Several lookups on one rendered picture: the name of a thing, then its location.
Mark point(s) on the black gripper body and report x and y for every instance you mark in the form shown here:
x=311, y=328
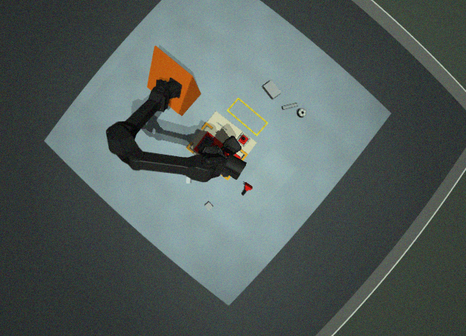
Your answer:
x=231, y=144

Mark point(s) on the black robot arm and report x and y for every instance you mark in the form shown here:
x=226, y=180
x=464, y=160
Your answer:
x=121, y=141

